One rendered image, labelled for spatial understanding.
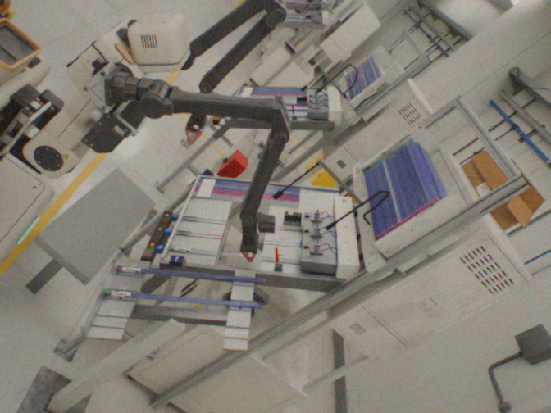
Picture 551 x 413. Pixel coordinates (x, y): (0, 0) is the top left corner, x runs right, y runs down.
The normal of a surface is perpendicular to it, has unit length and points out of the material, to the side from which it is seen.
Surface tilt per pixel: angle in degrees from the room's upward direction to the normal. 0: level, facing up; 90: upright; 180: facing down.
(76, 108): 90
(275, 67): 90
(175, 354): 90
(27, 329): 0
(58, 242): 0
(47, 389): 0
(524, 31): 90
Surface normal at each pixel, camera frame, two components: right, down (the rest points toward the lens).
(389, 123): -0.08, 0.53
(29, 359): 0.72, -0.55
